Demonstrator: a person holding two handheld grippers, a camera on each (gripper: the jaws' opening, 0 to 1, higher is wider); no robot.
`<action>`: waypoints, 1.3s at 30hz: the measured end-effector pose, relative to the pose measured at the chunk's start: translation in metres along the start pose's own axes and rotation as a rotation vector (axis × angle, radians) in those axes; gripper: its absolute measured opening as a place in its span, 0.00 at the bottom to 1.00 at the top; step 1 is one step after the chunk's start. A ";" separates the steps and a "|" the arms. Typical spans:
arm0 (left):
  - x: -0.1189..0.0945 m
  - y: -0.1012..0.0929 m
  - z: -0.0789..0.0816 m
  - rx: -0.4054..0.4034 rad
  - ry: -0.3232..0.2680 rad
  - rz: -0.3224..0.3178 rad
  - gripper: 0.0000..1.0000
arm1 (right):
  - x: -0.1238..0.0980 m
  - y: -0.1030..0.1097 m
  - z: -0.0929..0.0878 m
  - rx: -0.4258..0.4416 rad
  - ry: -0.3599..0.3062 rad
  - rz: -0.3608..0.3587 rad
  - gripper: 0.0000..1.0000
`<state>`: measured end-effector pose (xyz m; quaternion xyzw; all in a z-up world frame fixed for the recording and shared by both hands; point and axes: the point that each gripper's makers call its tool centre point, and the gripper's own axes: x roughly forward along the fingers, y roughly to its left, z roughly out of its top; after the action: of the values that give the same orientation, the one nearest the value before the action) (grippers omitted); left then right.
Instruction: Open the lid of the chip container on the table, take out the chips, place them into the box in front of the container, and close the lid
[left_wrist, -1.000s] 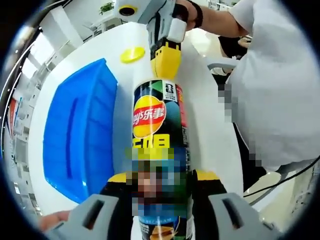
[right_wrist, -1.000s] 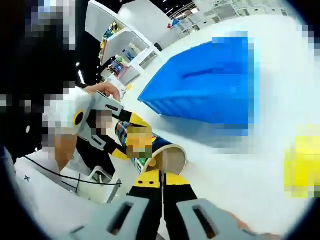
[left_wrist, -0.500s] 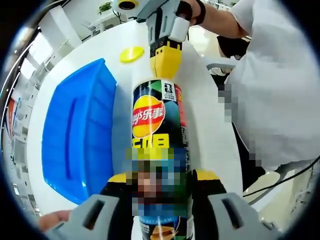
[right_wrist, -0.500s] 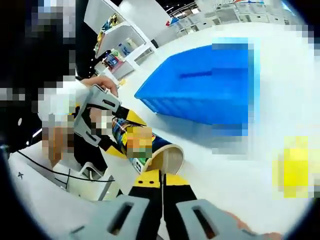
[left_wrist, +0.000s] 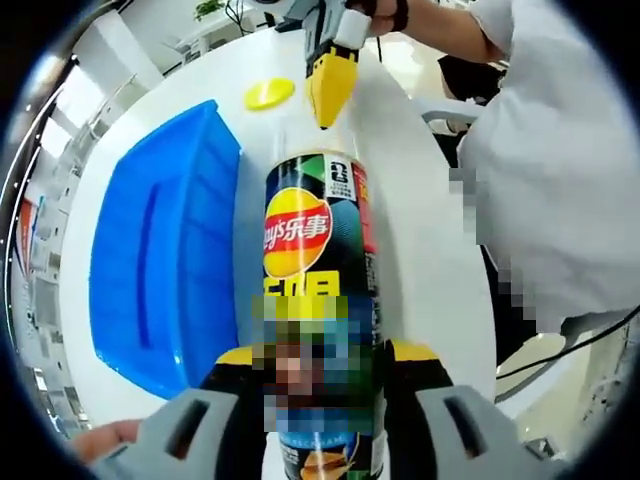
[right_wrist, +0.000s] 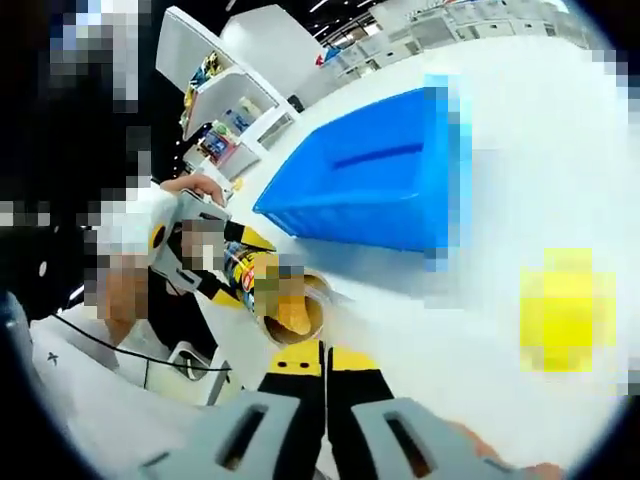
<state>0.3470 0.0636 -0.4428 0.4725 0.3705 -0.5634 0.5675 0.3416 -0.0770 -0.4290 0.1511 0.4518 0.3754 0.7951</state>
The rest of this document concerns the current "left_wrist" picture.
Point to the person's left hand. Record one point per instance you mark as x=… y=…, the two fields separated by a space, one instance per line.
x=112 y=435

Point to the white table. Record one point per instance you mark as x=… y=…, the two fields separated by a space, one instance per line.
x=410 y=175

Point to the blue plastic box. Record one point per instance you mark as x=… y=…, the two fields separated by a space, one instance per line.
x=150 y=200

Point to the yellow chip container lid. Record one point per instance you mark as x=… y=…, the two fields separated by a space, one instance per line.
x=269 y=94

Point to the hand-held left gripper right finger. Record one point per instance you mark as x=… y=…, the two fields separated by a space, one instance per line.
x=430 y=440

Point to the dark printed chip container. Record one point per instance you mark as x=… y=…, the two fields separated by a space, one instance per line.
x=300 y=200

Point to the person's right hand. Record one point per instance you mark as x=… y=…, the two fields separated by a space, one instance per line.
x=382 y=20

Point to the black padded object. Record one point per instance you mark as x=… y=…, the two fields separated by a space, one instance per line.
x=470 y=77

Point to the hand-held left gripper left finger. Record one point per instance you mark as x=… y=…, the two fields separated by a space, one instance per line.
x=210 y=440

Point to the white desk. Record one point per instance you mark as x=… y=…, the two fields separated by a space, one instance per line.
x=220 y=40

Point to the green potted plant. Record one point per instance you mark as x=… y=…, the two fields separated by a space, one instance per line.
x=209 y=9

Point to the person in white shirt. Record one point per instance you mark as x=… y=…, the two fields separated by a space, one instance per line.
x=550 y=175

